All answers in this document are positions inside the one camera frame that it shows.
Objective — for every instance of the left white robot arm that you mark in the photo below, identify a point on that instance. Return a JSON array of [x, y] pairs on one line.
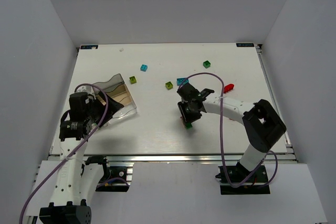
[[76, 180]]

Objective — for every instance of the dark green square lego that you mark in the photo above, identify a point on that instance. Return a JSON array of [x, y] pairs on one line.
[[206, 64]]

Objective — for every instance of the small cyan lego brick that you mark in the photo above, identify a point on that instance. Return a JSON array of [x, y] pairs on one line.
[[144, 68]]

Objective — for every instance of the right blue corner label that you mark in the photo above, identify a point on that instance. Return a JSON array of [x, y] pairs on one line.
[[243, 45]]

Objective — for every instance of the blue corner label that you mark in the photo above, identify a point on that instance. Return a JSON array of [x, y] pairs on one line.
[[88, 47], [243, 45]]

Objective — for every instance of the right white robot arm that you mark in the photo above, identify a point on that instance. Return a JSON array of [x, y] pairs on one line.
[[262, 124]]

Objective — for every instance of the left blue corner label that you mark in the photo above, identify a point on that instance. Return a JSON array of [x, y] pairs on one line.
[[88, 47]]

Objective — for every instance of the long cyan lego brick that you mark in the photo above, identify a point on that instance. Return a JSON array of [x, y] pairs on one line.
[[181, 81]]

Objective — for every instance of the clear plastic sorting tray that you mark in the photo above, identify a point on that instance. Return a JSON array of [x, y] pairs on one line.
[[117, 89]]

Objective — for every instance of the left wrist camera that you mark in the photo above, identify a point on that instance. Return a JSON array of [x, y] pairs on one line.
[[91, 96]]

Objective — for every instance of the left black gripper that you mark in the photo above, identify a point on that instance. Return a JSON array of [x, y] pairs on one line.
[[104, 108]]

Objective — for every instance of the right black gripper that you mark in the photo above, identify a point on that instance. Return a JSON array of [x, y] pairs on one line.
[[189, 111]]

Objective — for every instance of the curved red lego piece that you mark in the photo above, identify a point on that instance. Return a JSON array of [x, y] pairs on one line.
[[228, 88]]

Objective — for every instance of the lime lego brick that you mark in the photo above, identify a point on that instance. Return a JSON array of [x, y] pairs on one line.
[[169, 85], [132, 80]]

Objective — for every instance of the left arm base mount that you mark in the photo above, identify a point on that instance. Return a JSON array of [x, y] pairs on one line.
[[114, 178]]

